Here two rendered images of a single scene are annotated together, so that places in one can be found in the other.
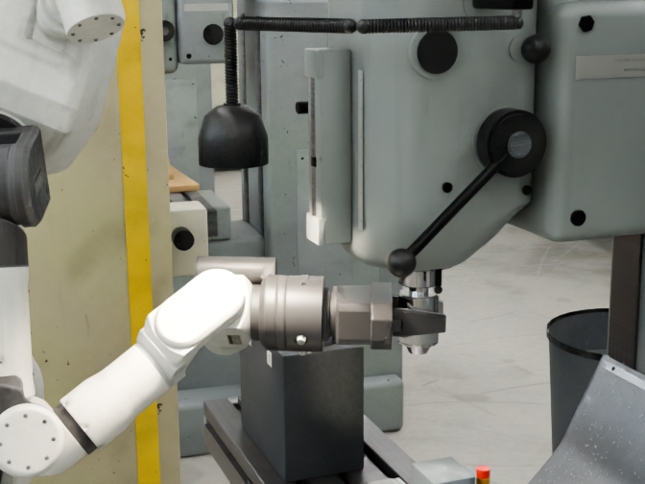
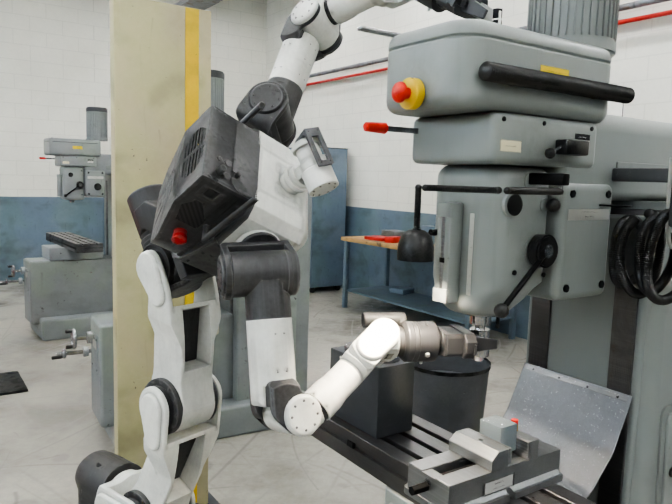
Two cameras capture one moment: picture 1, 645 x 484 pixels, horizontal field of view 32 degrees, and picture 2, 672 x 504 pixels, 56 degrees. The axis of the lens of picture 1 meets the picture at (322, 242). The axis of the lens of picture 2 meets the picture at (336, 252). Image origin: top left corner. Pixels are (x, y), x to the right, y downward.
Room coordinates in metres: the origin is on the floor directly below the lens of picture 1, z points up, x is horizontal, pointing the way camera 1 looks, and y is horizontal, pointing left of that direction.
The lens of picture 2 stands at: (0.00, 0.55, 1.59)
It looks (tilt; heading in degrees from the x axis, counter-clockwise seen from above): 7 degrees down; 346
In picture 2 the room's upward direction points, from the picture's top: 2 degrees clockwise
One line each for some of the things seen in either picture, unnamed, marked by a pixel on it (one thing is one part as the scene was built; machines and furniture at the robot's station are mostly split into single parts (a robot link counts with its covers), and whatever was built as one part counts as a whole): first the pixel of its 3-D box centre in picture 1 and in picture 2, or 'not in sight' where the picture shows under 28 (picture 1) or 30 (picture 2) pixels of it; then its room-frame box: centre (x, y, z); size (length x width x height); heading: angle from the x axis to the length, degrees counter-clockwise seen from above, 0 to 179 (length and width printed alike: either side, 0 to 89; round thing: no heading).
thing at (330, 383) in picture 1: (298, 384); (370, 385); (1.58, 0.04, 1.04); 0.22 x 0.12 x 0.20; 20
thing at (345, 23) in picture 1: (298, 24); (465, 189); (1.09, 0.02, 1.58); 0.17 x 0.01 x 0.01; 50
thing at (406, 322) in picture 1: (418, 324); (484, 344); (1.22, -0.11, 1.24); 0.06 x 0.02 x 0.03; 87
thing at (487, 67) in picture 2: not in sight; (562, 84); (1.13, -0.19, 1.79); 0.45 x 0.04 x 0.04; 110
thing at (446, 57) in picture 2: not in sight; (498, 81); (1.26, -0.12, 1.81); 0.47 x 0.26 x 0.16; 110
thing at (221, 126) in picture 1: (232, 133); (415, 244); (1.15, 0.09, 1.47); 0.07 x 0.07 x 0.06
